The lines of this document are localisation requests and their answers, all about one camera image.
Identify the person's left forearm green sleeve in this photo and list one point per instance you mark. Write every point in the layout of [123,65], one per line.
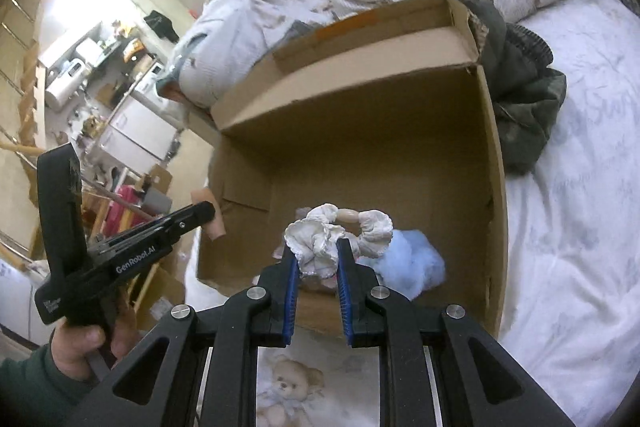
[25,389]

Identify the white floor cabinet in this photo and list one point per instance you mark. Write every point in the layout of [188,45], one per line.
[135,127]

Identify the wooden bed frame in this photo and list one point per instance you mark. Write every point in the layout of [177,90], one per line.
[200,119]

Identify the wooden ladder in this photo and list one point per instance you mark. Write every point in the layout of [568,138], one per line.
[27,107]

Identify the white ruffled fabric scrunchie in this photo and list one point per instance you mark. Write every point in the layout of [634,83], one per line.
[315,237]

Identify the white printed duvet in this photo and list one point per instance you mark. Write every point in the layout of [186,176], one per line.
[280,7]

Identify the yellow box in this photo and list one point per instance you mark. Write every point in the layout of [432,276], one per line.
[132,49]

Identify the pink bag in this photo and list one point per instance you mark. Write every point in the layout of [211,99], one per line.
[122,207]

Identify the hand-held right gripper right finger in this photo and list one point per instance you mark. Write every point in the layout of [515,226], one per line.
[345,302]

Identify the flat cardboard box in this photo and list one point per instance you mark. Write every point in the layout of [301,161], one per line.
[160,292]

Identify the person's left hand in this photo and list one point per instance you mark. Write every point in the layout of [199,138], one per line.
[75,349]

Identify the light blue fluffy plush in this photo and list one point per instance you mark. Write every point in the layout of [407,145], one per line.
[415,262]

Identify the small cardboard box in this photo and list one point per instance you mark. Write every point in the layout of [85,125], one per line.
[161,177]

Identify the grey fleece garment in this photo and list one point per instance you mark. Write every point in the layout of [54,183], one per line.
[525,97]

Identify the brown cardboard box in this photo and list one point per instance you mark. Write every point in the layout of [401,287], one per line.
[375,147]

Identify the grey container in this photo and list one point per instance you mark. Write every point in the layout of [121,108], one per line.
[157,203]

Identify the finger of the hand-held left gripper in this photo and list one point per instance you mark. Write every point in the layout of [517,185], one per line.
[192,214]

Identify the white washing machine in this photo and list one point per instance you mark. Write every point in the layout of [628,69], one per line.
[150,77]

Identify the black hanging garment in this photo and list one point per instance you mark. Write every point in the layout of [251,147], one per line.
[162,25]

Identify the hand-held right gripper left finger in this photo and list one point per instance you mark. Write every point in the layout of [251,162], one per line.
[287,302]

